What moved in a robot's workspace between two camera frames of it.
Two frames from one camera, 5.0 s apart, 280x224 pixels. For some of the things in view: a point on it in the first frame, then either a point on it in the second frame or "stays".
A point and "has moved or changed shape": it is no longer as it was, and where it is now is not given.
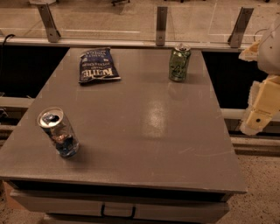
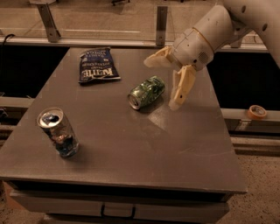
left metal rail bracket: [49, 23] stays
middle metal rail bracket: [162, 14] stays
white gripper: [269, 53] → [191, 48]
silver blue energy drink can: [59, 131] stays
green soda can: [179, 61] has moved or changed shape
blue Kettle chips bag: [97, 64] stays
